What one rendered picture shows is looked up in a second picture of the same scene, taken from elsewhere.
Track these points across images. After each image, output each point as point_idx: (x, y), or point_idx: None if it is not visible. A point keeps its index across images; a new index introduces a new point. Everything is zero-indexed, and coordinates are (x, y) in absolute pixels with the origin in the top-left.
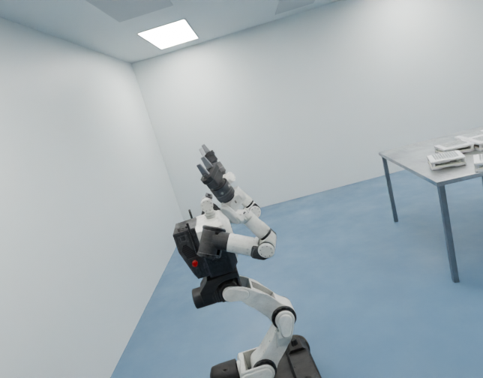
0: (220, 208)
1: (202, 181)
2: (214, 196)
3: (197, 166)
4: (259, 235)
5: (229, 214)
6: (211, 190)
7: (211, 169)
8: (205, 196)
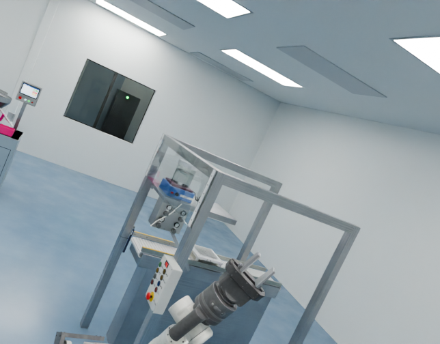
0: (208, 336)
1: (259, 297)
2: (225, 317)
3: (273, 274)
4: None
5: (203, 342)
6: (233, 309)
7: (244, 271)
8: (103, 340)
